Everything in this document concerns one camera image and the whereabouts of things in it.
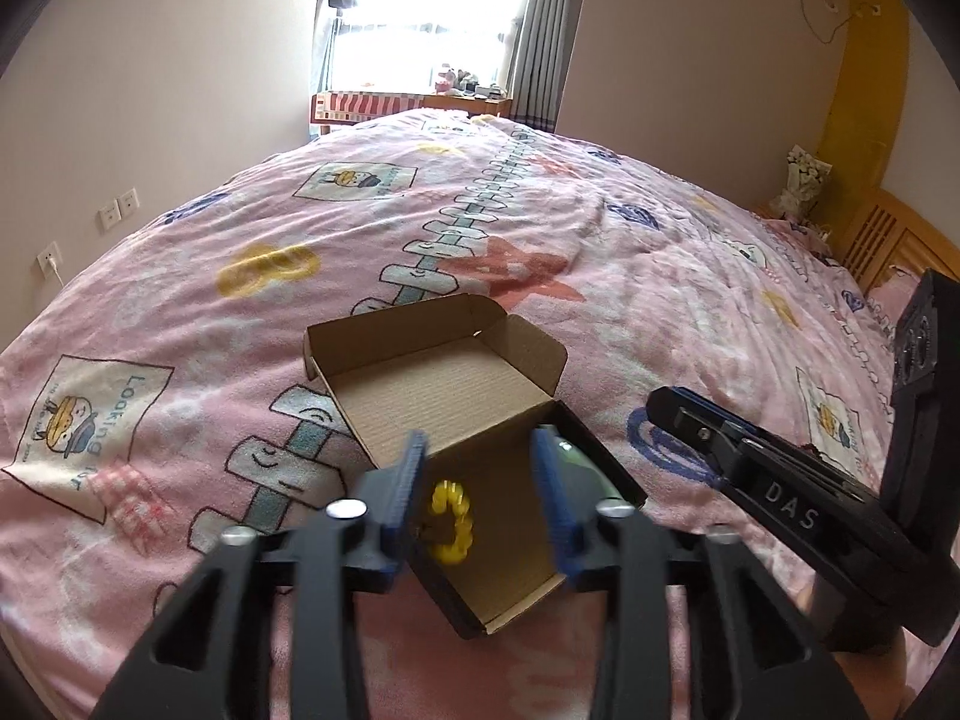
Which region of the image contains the green jade bangle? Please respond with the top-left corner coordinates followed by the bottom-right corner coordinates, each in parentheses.
top-left (540, 424), bottom-right (625, 502)

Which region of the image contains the wooden headboard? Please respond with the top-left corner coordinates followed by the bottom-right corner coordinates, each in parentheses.
top-left (833, 187), bottom-right (960, 294)

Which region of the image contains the wooden desk by window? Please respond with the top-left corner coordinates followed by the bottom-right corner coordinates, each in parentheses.
top-left (310, 89), bottom-right (516, 139)

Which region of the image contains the white wall socket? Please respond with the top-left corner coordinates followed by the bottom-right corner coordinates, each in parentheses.
top-left (37, 241), bottom-right (62, 281)

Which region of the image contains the open cardboard jewelry box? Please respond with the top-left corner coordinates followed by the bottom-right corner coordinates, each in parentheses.
top-left (304, 294), bottom-right (646, 639)

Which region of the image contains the yellow beaded bracelet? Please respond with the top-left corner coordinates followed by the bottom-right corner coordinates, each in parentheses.
top-left (416, 479), bottom-right (475, 569)

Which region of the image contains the grey striped curtain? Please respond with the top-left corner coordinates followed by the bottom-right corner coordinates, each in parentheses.
top-left (509, 0), bottom-right (583, 133)

